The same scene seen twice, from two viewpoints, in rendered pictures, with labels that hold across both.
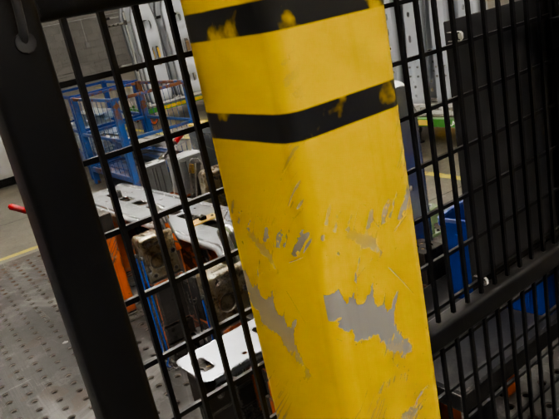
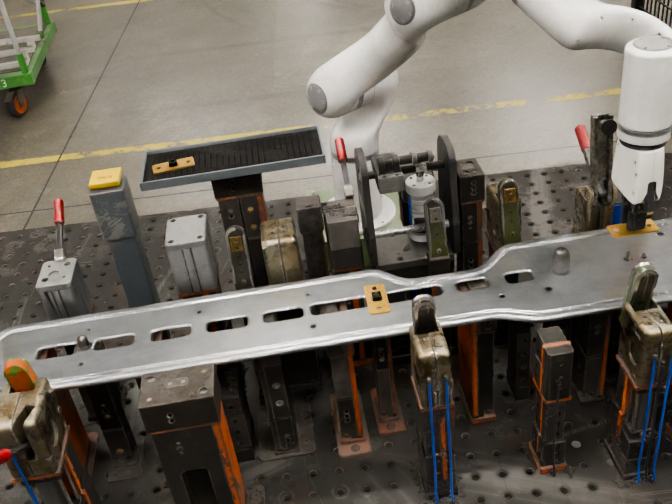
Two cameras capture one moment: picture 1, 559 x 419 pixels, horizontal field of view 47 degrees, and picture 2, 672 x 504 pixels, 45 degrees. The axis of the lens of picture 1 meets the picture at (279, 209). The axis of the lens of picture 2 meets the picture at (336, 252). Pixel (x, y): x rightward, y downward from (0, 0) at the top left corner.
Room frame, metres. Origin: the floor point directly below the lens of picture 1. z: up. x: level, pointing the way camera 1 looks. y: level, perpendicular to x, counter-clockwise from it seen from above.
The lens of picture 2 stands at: (1.05, 1.20, 1.90)
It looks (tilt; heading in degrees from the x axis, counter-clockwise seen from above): 35 degrees down; 302
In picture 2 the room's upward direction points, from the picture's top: 8 degrees counter-clockwise
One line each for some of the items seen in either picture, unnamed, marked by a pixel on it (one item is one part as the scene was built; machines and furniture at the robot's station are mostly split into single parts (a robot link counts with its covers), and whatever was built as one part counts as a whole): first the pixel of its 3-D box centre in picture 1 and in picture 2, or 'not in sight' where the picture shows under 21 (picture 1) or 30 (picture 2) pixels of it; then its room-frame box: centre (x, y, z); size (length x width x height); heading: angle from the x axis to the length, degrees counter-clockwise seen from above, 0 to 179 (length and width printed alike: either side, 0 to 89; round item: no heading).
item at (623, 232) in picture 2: not in sight; (632, 226); (1.23, -0.06, 1.07); 0.08 x 0.04 x 0.01; 35
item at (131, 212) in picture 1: (197, 221); (366, 305); (1.62, 0.22, 1.00); 1.38 x 0.22 x 0.02; 35
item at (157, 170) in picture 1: (163, 211); (83, 342); (2.19, 0.40, 0.88); 0.11 x 0.10 x 0.36; 125
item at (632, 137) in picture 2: not in sight; (643, 128); (1.23, -0.06, 1.26); 0.09 x 0.08 x 0.03; 125
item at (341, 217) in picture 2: not in sight; (350, 286); (1.75, 0.06, 0.89); 0.13 x 0.11 x 0.38; 125
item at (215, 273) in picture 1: (236, 343); (637, 393); (1.16, 0.14, 0.87); 0.12 x 0.09 x 0.35; 125
